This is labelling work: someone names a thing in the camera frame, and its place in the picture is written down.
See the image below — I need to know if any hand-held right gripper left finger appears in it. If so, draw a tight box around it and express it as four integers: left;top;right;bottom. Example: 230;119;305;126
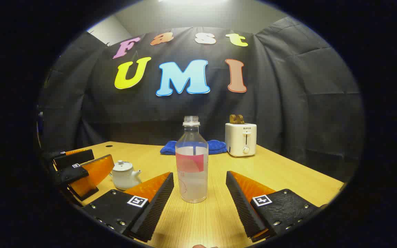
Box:
81;172;175;242

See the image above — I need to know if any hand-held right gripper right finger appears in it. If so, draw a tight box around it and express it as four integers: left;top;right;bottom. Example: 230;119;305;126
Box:
225;170;323;242

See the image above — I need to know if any white ceramic teacup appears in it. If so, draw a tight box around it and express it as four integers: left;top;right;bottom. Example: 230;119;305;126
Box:
110;168;142;191

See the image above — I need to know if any clear plastic water bottle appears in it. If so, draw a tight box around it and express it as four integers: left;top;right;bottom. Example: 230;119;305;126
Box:
175;116;209;203

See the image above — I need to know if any blue towel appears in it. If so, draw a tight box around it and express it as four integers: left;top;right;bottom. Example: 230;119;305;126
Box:
160;139;227;155

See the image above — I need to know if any white toaster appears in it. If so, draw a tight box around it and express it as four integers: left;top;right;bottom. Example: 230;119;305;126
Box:
225;122;257;157

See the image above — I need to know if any black backdrop cloth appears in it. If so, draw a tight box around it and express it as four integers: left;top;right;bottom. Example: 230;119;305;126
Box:
38;17;364;183

